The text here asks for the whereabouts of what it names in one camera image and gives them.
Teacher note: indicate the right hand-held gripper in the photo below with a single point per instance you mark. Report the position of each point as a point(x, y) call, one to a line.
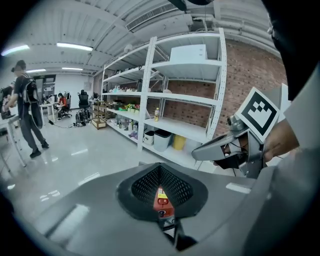
point(260, 112)

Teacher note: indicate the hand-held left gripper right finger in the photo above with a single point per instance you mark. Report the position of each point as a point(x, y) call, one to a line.
point(220, 200)

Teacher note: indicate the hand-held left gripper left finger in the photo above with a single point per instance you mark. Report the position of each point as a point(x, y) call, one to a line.
point(100, 212)

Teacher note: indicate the person's right hand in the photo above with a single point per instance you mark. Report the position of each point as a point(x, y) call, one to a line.
point(282, 140)

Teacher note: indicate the yellow bucket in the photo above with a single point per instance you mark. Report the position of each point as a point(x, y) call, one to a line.
point(179, 143)

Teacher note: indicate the white bin with black lid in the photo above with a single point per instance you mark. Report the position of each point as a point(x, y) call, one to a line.
point(162, 141)

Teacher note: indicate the white metal shelving unit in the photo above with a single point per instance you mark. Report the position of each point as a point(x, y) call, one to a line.
point(120, 95)
point(180, 100)

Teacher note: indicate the small white bucket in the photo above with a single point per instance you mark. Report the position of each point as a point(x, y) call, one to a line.
point(149, 138)

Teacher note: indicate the bottle of yellow drink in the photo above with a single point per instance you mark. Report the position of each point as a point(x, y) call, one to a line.
point(157, 115)

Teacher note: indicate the white bowl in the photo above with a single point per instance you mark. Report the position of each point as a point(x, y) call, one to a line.
point(167, 91)

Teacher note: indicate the potted flowers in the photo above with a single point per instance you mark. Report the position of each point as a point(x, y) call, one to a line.
point(132, 108)

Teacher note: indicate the wooden cart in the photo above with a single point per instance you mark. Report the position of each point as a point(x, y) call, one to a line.
point(98, 117)

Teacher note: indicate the pile of equipment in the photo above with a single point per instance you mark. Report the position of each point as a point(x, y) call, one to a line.
point(82, 117)

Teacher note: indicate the white box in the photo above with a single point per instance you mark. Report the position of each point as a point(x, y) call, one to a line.
point(187, 54)

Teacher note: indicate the black office chair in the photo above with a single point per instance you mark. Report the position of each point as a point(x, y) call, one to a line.
point(83, 98)

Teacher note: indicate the rectangular white table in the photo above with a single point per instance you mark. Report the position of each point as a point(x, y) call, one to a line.
point(48, 106)
point(10, 122)

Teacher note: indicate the person's black top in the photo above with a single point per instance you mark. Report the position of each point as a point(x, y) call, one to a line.
point(295, 37)

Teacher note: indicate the ceiling air vent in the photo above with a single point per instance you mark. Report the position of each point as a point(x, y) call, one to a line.
point(157, 15)

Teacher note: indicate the long ceiling light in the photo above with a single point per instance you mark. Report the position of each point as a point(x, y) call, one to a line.
point(15, 50)
point(72, 69)
point(74, 46)
point(36, 71)

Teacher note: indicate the black head-worn camera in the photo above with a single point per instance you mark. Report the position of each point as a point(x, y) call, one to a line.
point(190, 3)

